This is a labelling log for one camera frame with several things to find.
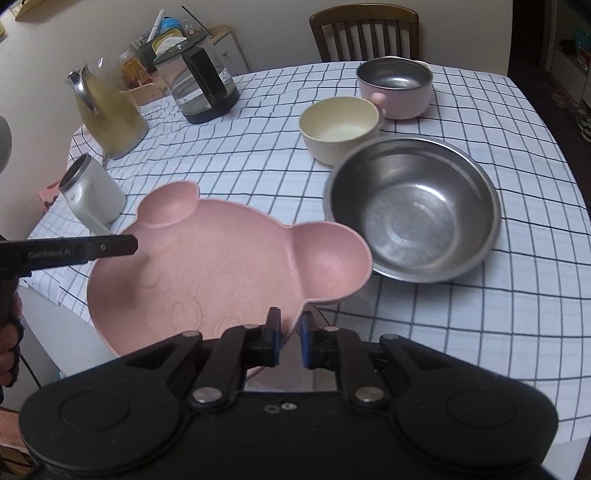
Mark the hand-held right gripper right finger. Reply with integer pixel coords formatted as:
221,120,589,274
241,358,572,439
299,311,444,411

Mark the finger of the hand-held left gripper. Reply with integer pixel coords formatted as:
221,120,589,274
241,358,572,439
88,234,139,258

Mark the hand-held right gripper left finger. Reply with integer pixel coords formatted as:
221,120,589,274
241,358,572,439
124,307,282,411

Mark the pink bear-shaped plate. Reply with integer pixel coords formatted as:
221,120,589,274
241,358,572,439
87,181,374,358

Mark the large stainless steel bowl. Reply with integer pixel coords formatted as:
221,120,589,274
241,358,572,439
323,136,502,283

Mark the cream bowl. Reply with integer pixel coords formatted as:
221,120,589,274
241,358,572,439
298,96,383,166

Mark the pink bowl with steel inside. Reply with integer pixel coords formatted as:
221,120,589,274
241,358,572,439
355,56,432,120

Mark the person's left hand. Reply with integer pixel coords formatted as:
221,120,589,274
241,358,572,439
0,295,25,388

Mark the white cup with spout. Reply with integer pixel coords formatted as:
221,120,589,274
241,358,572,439
58,154,127,236

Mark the grey round lamp shade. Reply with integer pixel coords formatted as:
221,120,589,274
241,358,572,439
0,115,12,171

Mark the yellow thermos jug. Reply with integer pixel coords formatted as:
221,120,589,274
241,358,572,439
67,58,149,160

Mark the white checked tablecloth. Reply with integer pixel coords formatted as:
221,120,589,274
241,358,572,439
28,60,591,444

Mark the wooden side cabinet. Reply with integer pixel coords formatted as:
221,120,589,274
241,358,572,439
124,25,238,109

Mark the thin black stick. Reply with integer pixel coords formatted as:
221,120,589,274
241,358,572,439
181,6,213,38

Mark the wooden slat-back chair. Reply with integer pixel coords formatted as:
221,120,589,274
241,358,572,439
309,8,420,63

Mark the glass kettle with black handle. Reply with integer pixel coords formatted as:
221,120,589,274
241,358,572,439
153,34,241,125

